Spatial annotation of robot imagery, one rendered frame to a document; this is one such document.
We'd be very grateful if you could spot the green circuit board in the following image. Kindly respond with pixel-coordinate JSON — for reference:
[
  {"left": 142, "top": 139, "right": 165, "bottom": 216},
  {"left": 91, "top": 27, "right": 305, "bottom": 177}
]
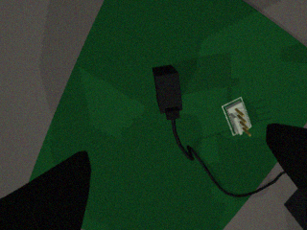
[{"left": 29, "top": 0, "right": 307, "bottom": 230}]

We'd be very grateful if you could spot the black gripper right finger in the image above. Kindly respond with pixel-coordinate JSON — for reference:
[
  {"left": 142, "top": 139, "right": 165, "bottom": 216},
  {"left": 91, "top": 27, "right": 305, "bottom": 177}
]
[{"left": 266, "top": 124, "right": 307, "bottom": 198}]

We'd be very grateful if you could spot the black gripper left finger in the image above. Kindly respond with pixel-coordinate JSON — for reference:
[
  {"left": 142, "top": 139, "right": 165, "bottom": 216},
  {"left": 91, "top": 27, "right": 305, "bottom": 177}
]
[{"left": 0, "top": 150, "right": 91, "bottom": 230}]

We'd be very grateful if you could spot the black plug with cable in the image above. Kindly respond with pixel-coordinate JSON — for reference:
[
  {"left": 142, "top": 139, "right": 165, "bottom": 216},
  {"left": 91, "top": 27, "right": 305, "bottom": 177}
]
[{"left": 153, "top": 64, "right": 286, "bottom": 197}]

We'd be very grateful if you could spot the black cooling fan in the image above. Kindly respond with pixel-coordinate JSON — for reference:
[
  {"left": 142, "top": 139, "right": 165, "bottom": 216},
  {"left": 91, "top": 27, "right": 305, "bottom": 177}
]
[{"left": 284, "top": 189, "right": 307, "bottom": 230}]

